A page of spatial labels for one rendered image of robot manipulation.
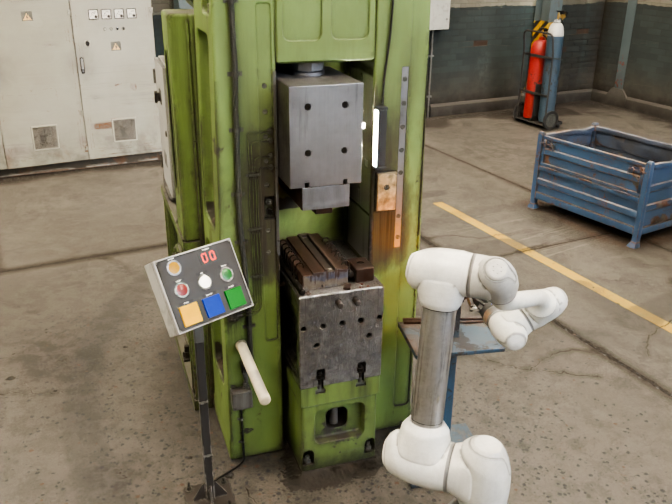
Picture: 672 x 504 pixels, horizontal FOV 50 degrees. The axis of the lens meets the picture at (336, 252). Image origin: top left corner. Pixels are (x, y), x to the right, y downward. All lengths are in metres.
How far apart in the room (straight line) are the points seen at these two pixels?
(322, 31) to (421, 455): 1.61
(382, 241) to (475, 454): 1.28
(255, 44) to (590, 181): 4.19
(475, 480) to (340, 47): 1.68
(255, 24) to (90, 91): 5.31
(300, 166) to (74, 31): 5.34
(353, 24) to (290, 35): 0.26
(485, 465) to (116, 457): 2.00
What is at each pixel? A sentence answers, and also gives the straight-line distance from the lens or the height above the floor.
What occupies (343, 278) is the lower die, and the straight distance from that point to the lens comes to 3.09.
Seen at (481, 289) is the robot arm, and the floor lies 1.35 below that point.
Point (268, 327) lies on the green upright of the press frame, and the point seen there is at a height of 0.68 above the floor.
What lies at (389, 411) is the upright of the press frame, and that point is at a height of 0.10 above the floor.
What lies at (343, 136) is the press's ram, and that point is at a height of 1.56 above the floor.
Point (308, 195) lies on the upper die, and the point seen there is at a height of 1.33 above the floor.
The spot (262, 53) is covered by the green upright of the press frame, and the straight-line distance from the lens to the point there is 2.88.
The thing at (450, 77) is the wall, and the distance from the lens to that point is 10.54.
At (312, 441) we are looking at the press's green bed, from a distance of 3.41.
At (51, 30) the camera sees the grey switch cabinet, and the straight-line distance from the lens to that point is 7.93.
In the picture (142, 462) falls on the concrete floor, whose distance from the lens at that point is 3.67.
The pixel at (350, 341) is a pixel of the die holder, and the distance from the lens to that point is 3.17.
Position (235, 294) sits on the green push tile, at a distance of 2.80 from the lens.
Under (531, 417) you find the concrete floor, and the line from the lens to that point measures 4.00.
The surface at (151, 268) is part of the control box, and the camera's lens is 2.71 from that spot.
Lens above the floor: 2.26
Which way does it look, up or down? 23 degrees down
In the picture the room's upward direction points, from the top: 1 degrees clockwise
